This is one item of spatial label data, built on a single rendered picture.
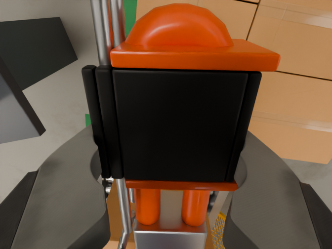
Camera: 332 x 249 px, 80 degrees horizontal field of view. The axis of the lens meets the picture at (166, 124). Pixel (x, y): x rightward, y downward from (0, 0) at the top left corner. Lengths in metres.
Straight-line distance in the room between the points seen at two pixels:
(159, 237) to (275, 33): 0.78
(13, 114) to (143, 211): 0.69
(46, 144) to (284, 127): 1.69
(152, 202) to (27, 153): 1.94
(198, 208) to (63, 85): 1.47
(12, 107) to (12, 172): 1.56
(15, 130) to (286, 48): 0.99
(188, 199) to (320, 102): 0.93
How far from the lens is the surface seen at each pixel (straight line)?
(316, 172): 2.22
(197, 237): 0.19
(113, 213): 0.83
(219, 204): 1.20
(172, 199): 0.20
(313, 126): 1.10
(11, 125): 0.85
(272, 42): 0.86
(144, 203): 0.17
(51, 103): 1.68
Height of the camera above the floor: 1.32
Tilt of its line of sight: 60 degrees down
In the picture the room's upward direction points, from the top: 178 degrees counter-clockwise
